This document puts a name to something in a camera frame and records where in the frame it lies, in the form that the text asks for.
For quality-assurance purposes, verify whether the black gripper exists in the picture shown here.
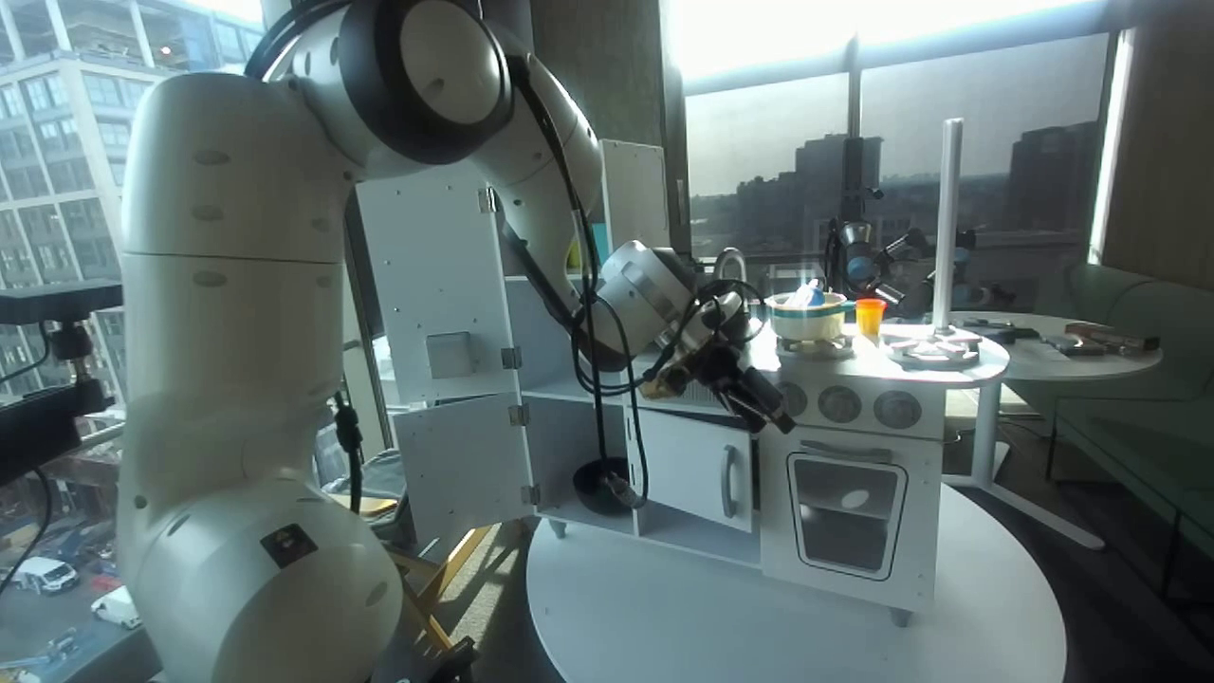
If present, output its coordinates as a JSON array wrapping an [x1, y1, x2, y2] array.
[[687, 316, 800, 436]]

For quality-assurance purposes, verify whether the white cabinet door grey handle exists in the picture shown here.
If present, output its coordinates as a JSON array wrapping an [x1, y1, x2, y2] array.
[[630, 406, 758, 540]]

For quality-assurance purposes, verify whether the white oven door with window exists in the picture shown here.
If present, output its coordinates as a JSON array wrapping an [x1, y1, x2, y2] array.
[[756, 420, 950, 617]]

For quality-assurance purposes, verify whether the short white fridge door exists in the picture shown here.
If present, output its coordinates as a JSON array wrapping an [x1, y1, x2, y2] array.
[[390, 393, 539, 551]]

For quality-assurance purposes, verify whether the grey oven knob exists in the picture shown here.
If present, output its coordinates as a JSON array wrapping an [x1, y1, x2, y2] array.
[[776, 381, 811, 424], [872, 386, 925, 434], [818, 382, 868, 430]]

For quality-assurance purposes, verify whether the white toy pot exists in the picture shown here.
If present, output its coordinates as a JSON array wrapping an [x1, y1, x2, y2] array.
[[763, 286, 854, 355]]

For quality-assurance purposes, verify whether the white toy kitchen unit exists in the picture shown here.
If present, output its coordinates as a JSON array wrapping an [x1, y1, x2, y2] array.
[[480, 136, 1019, 630]]

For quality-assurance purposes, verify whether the silver toy faucet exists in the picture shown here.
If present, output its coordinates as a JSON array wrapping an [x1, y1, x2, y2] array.
[[715, 244, 752, 288]]

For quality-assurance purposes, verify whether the white plate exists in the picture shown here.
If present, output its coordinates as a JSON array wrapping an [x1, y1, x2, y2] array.
[[887, 324, 988, 373]]

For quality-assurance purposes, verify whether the white upright pole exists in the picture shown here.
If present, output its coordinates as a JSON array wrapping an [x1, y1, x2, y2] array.
[[929, 114, 967, 334]]

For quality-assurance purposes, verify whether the white round side table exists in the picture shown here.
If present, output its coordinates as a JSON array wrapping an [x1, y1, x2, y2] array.
[[954, 308, 1165, 554]]

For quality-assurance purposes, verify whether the wooden folding chair black fabric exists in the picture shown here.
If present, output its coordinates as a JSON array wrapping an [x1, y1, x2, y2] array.
[[338, 497, 536, 683]]

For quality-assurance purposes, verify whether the dark flat tray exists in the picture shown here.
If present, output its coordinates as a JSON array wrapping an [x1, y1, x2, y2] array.
[[1064, 317, 1163, 359]]

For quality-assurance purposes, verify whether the green box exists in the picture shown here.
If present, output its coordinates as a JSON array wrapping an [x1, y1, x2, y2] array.
[[1010, 257, 1214, 598]]

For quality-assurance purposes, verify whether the black camera on stand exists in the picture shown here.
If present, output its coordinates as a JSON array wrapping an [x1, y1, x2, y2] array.
[[818, 216, 912, 312]]

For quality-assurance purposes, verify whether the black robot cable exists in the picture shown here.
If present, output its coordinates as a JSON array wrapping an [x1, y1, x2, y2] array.
[[487, 21, 791, 525]]

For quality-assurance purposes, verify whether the black camera rig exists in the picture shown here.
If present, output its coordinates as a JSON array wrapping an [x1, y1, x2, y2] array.
[[0, 281, 125, 491]]

